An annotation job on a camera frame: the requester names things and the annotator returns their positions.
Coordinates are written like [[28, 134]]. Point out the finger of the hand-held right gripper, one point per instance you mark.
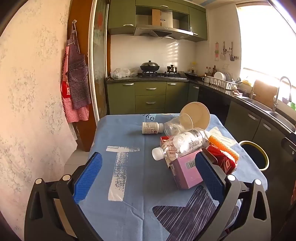
[[289, 148]]

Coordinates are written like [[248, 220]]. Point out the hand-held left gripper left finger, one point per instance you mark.
[[89, 176]]

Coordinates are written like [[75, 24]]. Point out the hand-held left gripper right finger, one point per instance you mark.
[[209, 176]]

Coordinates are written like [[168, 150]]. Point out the orange ribbed packet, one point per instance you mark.
[[222, 146]]

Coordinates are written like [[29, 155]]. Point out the black bin with yellow rim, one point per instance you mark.
[[254, 154]]

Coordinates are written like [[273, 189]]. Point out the white pill bottle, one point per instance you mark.
[[151, 128]]

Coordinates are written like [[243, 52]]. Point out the red printed packet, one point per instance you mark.
[[227, 165]]

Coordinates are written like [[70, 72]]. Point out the pink cardboard box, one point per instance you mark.
[[185, 171]]

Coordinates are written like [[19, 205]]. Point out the clear plastic bottle white cap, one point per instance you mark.
[[187, 141]]

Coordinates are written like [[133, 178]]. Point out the steel kitchen faucet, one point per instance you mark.
[[275, 99]]

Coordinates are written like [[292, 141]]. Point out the steel sink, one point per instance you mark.
[[259, 104]]

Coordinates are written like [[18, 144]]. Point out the blue printed tablecloth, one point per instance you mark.
[[138, 197]]

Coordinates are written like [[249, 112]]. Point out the clear plastic cup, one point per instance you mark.
[[175, 126]]

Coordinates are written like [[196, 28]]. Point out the wooden cutting board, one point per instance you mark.
[[264, 92]]

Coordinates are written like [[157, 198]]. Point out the beige paper bowl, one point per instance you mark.
[[198, 115]]

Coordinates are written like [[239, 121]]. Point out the red checked apron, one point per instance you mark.
[[76, 114]]

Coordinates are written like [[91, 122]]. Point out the white dish rack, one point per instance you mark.
[[219, 83]]

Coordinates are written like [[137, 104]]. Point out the kitchen base cabinets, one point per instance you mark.
[[150, 102]]

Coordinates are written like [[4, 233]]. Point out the white mug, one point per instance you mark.
[[205, 80]]

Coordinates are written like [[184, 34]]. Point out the purple checked apron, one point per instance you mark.
[[78, 76]]

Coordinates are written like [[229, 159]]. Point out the white plate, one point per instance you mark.
[[218, 75]]

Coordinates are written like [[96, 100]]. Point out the black frying pan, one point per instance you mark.
[[192, 75]]

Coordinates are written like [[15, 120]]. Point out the black kitchen countertop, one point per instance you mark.
[[124, 79]]

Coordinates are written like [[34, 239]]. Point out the glass sliding door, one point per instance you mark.
[[100, 69]]

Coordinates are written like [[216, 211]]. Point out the crumpled plastic bags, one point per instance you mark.
[[120, 73]]

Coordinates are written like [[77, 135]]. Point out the bright window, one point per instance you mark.
[[266, 41]]

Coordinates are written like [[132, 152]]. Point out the small dark pot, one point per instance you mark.
[[172, 69]]

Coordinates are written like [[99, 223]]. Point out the gas stove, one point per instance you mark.
[[159, 74]]

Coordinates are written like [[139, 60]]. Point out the hanging kitchen utensils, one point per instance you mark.
[[223, 53]]

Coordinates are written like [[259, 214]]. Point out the black wok with lid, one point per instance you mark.
[[149, 67]]

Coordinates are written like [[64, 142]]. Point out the steel range hood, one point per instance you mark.
[[161, 32]]

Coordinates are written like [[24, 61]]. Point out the green upper cabinets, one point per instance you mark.
[[120, 14]]

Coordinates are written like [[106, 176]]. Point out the brown cardboard piece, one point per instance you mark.
[[159, 18]]

